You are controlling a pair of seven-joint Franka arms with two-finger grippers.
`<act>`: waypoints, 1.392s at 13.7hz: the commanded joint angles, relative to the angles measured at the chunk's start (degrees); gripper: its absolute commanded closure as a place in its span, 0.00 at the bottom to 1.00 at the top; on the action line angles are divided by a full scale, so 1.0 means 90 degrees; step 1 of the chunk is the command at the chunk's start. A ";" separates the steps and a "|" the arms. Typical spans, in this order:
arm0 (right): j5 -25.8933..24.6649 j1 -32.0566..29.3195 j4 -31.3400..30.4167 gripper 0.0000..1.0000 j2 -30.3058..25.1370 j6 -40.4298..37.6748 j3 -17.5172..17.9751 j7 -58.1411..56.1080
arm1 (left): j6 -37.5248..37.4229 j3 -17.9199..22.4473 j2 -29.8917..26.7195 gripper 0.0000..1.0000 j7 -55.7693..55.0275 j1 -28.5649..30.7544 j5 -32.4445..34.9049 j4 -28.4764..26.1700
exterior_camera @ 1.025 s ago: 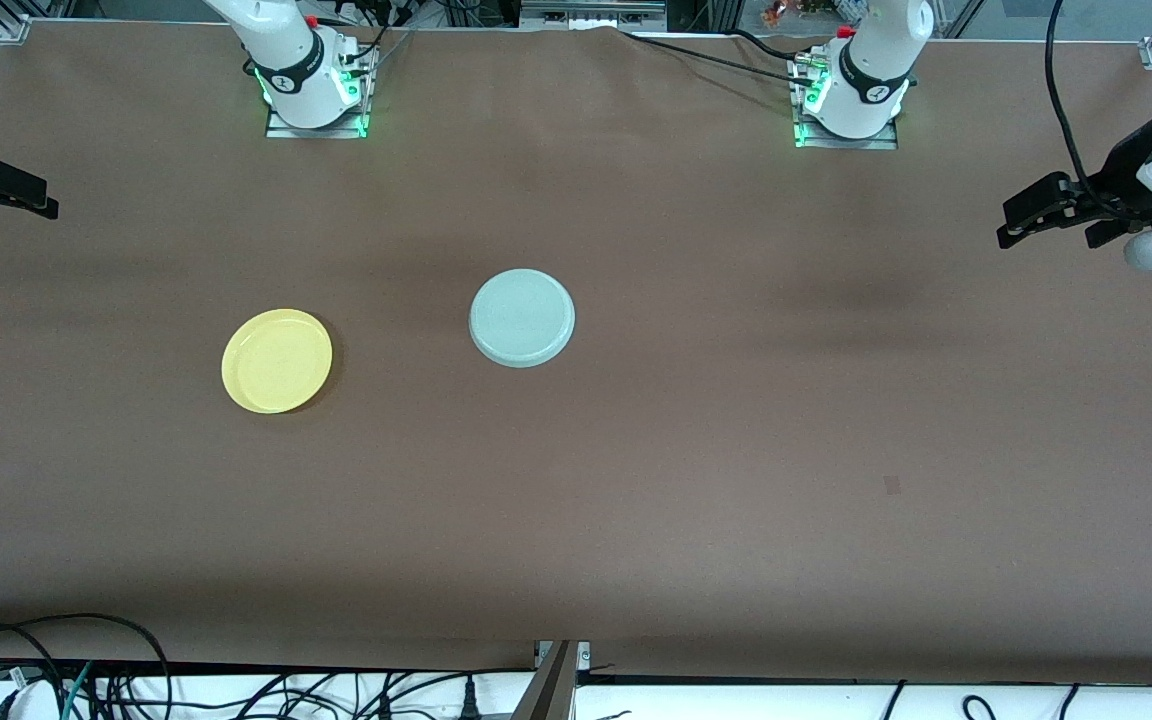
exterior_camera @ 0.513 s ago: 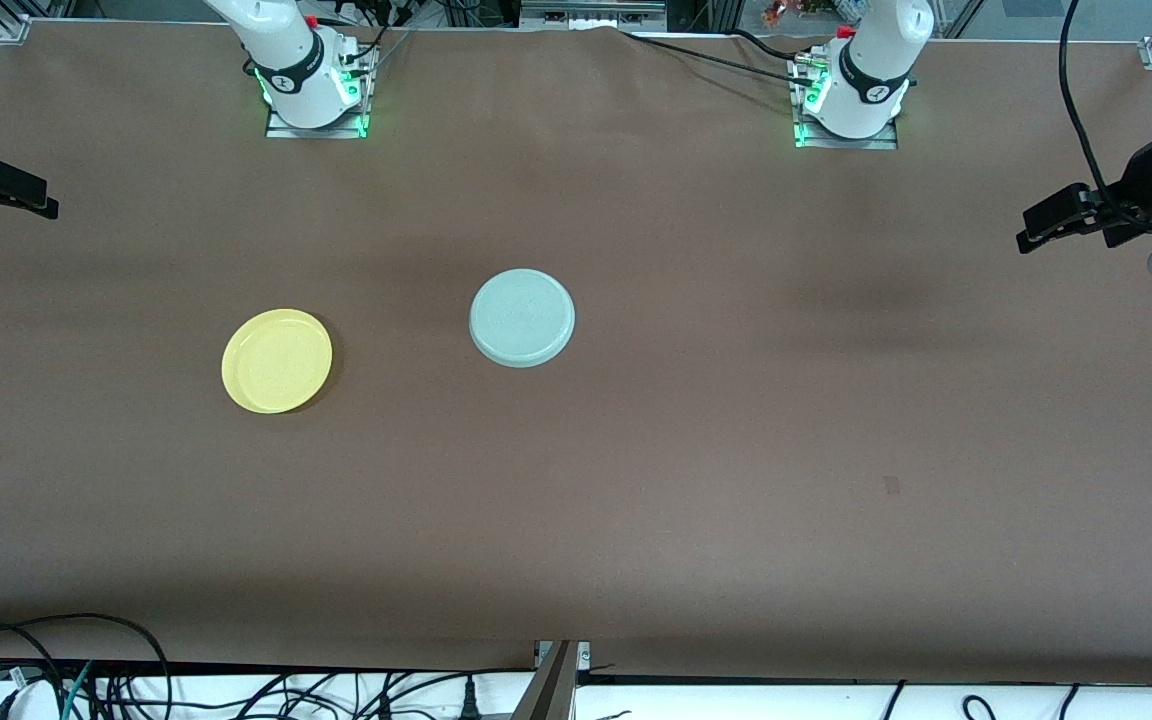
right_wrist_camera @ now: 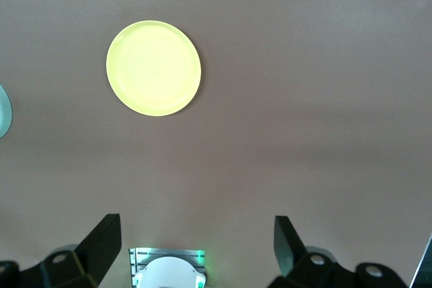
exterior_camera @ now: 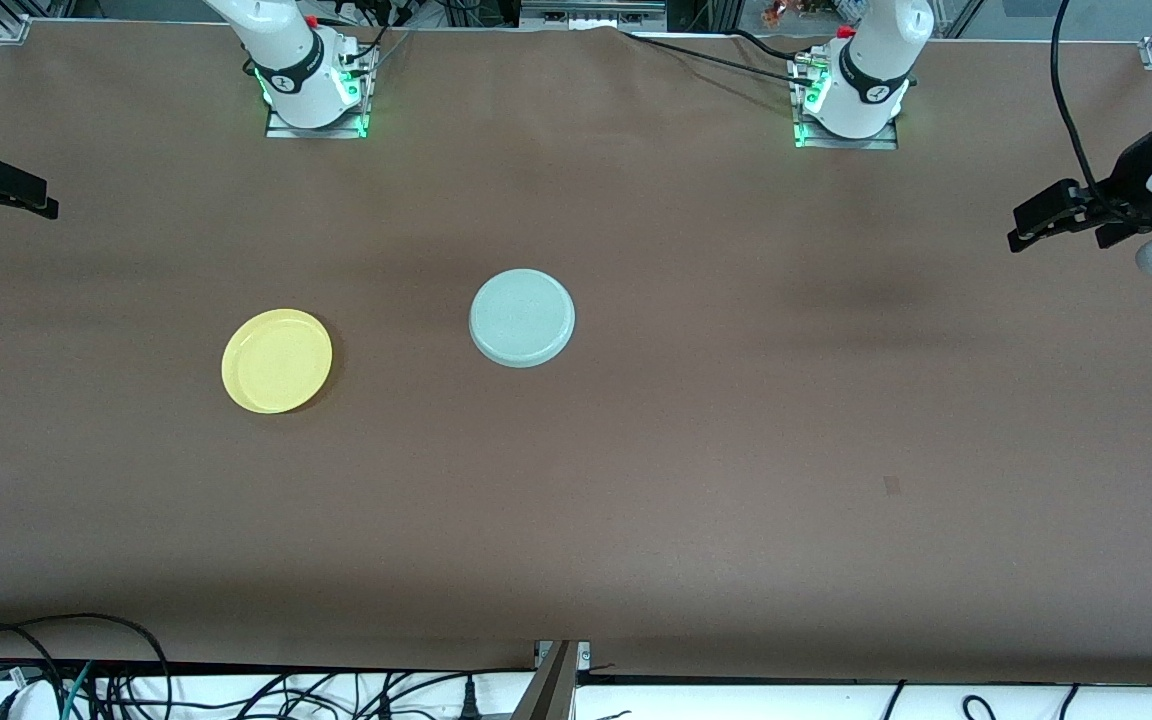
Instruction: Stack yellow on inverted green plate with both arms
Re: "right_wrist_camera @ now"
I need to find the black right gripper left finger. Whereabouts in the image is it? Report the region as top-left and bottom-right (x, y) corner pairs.
(0, 213), (122, 288)

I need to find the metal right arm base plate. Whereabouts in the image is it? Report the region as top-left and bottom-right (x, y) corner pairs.
(128, 247), (207, 288)

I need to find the yellow round plate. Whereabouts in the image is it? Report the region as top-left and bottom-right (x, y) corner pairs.
(105, 20), (203, 117)

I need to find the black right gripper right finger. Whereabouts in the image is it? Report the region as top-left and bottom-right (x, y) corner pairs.
(267, 215), (410, 288)

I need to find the brown table cover sheet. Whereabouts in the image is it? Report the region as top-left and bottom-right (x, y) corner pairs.
(0, 0), (432, 288)

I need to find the pale green round plate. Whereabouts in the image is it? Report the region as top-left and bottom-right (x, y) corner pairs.
(0, 83), (14, 140)

